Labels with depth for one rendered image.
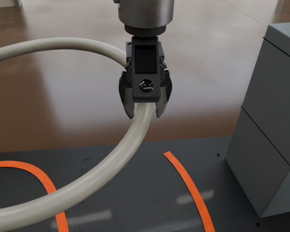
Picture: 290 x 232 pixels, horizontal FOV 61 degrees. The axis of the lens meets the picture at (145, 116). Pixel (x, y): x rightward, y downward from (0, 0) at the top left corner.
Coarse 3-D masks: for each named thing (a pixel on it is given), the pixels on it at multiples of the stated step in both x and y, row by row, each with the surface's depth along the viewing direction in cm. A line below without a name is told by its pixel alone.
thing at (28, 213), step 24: (0, 48) 61; (24, 48) 62; (48, 48) 63; (72, 48) 63; (96, 48) 60; (144, 120) 42; (120, 144) 38; (96, 168) 35; (120, 168) 37; (72, 192) 33; (0, 216) 31; (24, 216) 31; (48, 216) 32
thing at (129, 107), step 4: (128, 88) 47; (128, 92) 48; (128, 96) 49; (124, 100) 49; (128, 100) 49; (132, 100) 49; (124, 104) 50; (128, 104) 50; (132, 104) 50; (124, 108) 51; (128, 108) 51; (132, 108) 51; (128, 112) 51; (132, 112) 52; (128, 116) 53; (132, 116) 52
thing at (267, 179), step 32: (288, 32) 92; (256, 64) 110; (288, 64) 91; (256, 96) 113; (288, 96) 93; (256, 128) 116; (288, 128) 96; (256, 160) 119; (288, 160) 98; (256, 192) 123; (288, 192) 111; (256, 224) 120
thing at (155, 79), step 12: (132, 36) 42; (156, 36) 42; (132, 48) 41; (144, 48) 41; (156, 48) 41; (132, 60) 40; (144, 60) 40; (156, 60) 40; (132, 72) 40; (144, 72) 40; (156, 72) 40; (132, 84) 39; (144, 84) 39; (156, 84) 39; (132, 96) 39; (144, 96) 39; (156, 96) 39
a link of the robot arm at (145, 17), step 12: (120, 0) 37; (132, 0) 35; (144, 0) 35; (156, 0) 35; (168, 0) 36; (120, 12) 38; (132, 12) 36; (144, 12) 36; (156, 12) 36; (168, 12) 37; (132, 24) 37; (144, 24) 37; (156, 24) 37
